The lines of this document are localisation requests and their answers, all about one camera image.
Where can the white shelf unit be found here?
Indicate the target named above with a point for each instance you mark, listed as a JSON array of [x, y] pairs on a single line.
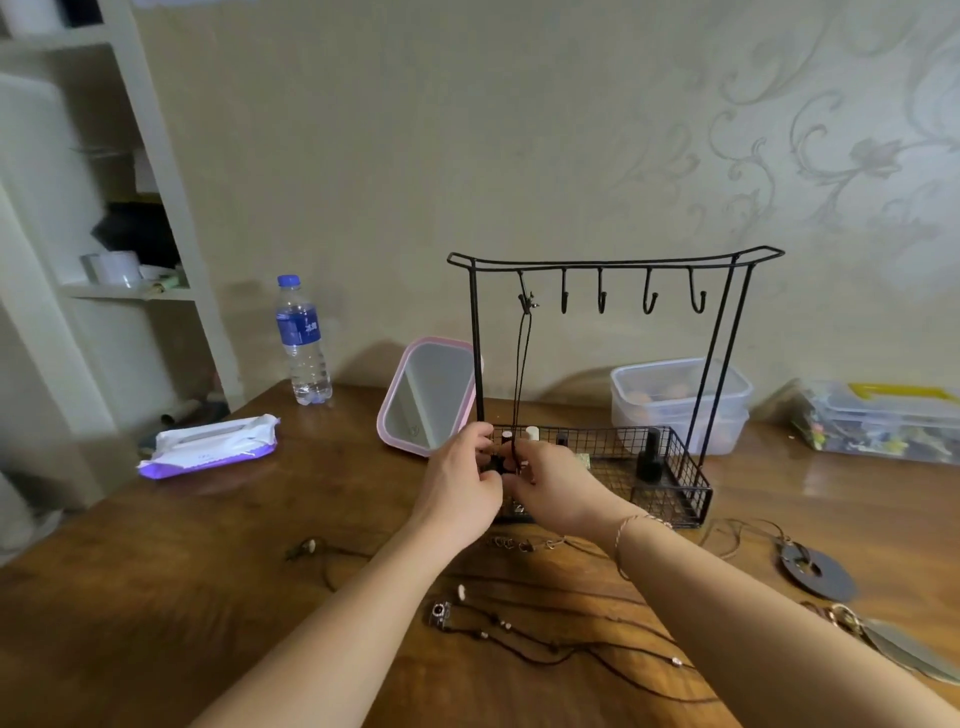
[[159, 150]]

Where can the person's right forearm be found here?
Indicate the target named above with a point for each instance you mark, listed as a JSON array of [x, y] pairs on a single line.
[[750, 637]]

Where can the person's right hand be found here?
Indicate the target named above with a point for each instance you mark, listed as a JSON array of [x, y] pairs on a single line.
[[562, 495]]

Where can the small gold glitter pot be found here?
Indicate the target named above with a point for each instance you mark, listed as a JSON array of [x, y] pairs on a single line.
[[583, 460]]

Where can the white purple wet wipes pack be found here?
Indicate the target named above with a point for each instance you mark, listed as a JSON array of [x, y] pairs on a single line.
[[210, 442]]

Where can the person's left forearm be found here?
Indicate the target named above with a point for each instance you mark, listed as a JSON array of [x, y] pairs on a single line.
[[337, 637]]

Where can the pink framed mirror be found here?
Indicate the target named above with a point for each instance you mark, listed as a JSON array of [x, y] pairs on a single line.
[[427, 397]]

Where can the clear water bottle blue cap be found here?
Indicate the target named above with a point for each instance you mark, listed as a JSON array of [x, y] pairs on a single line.
[[300, 330]]

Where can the person's left hand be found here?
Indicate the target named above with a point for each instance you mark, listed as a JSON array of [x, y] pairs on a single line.
[[450, 502]]

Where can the pink nail polish bottle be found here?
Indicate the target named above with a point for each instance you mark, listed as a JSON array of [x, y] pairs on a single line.
[[532, 433]]

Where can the black bag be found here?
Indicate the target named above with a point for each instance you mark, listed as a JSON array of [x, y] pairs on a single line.
[[139, 232]]

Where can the clear plastic food container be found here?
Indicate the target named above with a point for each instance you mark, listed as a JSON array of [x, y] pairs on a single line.
[[652, 390], [727, 435]]

